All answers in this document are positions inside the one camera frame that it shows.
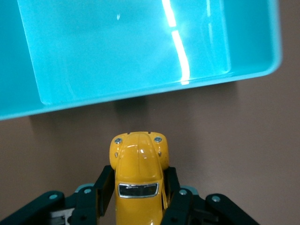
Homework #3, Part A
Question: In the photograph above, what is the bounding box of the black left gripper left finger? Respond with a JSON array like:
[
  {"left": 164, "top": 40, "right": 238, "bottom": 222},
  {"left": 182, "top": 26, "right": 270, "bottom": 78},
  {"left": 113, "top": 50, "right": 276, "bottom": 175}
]
[{"left": 72, "top": 165, "right": 116, "bottom": 225}]

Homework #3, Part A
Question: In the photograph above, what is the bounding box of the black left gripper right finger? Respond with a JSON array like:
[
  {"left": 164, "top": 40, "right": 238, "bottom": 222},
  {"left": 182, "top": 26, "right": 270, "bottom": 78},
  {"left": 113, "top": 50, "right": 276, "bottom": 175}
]
[{"left": 161, "top": 166, "right": 195, "bottom": 225}]

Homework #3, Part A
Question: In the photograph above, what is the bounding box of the yellow beetle toy car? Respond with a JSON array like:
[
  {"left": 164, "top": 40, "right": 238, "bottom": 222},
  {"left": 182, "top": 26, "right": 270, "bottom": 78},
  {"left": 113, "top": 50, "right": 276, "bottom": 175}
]
[{"left": 109, "top": 131, "right": 170, "bottom": 225}]

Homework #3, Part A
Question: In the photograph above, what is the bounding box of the teal plastic bin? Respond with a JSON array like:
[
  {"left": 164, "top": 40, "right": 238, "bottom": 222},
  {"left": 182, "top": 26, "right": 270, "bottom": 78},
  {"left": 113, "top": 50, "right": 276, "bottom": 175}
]
[{"left": 0, "top": 0, "right": 283, "bottom": 121}]

